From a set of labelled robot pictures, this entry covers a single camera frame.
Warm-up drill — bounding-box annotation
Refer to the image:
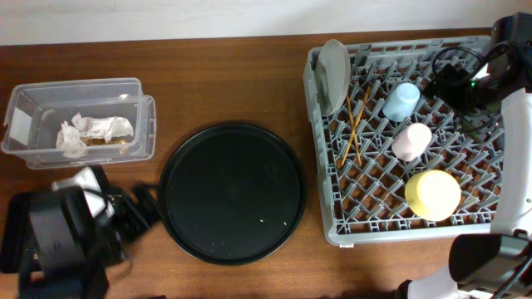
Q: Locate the light blue cup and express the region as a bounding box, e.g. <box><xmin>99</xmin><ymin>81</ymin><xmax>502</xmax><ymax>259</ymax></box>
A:
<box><xmin>382</xmin><ymin>82</ymin><xmax>421</xmax><ymax>122</ymax></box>

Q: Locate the pink cup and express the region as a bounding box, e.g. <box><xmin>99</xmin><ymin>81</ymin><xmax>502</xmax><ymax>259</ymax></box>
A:
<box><xmin>392</xmin><ymin>123</ymin><xmax>432</xmax><ymax>162</ymax></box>

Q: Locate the gold foil wrapper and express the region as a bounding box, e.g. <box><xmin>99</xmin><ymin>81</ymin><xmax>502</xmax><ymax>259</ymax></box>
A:
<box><xmin>81</xmin><ymin>137</ymin><xmax>127</xmax><ymax>146</ymax></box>

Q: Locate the wooden chopstick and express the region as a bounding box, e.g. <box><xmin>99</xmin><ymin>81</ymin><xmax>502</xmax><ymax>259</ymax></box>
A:
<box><xmin>341</xmin><ymin>86</ymin><xmax>372</xmax><ymax>166</ymax></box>
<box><xmin>342</xmin><ymin>95</ymin><xmax>362</xmax><ymax>166</ymax></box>

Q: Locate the white napkin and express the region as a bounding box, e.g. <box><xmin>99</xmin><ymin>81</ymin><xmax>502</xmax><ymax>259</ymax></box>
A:
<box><xmin>71</xmin><ymin>113</ymin><xmax>134</xmax><ymax>142</ymax></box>
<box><xmin>56</xmin><ymin>121</ymin><xmax>87</xmax><ymax>159</ymax></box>

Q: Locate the yellow bowl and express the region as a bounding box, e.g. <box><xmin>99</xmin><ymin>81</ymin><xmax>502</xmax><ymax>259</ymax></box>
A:
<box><xmin>405</xmin><ymin>169</ymin><xmax>461</xmax><ymax>222</ymax></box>

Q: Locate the grey plate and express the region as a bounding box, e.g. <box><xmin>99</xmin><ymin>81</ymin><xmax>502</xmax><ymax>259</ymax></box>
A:
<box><xmin>315</xmin><ymin>39</ymin><xmax>351</xmax><ymax>116</ymax></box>

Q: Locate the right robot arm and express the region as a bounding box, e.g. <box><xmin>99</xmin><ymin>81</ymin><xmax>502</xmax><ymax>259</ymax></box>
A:
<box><xmin>393</xmin><ymin>12</ymin><xmax>531</xmax><ymax>298</ymax></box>

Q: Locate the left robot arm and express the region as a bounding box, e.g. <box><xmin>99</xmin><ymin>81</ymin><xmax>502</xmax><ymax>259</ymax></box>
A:
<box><xmin>18</xmin><ymin>166</ymin><xmax>162</xmax><ymax>298</ymax></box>

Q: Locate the grey dishwasher rack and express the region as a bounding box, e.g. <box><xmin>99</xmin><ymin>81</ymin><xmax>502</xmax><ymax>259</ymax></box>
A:
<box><xmin>303</xmin><ymin>36</ymin><xmax>504</xmax><ymax>248</ymax></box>

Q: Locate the clear plastic bin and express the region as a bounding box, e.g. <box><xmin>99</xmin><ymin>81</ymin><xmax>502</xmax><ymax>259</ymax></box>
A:
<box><xmin>1</xmin><ymin>77</ymin><xmax>156</xmax><ymax>169</ymax></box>

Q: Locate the round black tray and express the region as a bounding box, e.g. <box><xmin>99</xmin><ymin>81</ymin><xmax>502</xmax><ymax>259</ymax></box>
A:
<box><xmin>158</xmin><ymin>123</ymin><xmax>307</xmax><ymax>266</ymax></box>

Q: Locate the black rectangular tray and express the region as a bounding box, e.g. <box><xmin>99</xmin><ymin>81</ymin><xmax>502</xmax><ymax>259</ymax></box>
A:
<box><xmin>1</xmin><ymin>192</ymin><xmax>34</xmax><ymax>274</ymax></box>

